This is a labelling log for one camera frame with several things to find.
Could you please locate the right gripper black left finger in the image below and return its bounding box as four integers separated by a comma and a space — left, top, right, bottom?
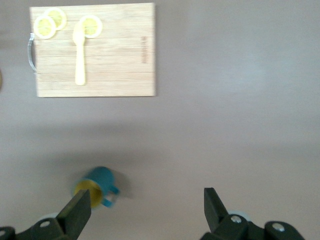
0, 189, 92, 240

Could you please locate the lemon slice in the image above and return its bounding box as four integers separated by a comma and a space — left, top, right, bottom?
46, 7, 68, 31
33, 15, 57, 40
79, 14, 103, 39

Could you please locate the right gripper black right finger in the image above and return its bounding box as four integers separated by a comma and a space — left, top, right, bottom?
199, 187, 307, 240

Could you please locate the bamboo cutting board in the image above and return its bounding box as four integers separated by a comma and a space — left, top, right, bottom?
26, 2, 157, 98

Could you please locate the brown table mat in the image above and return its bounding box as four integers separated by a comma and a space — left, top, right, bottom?
0, 0, 320, 240

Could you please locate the yellow plastic fork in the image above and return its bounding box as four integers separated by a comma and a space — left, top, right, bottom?
72, 21, 88, 86

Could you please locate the teal mug yellow inside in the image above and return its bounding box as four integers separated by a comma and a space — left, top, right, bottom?
73, 166, 121, 210

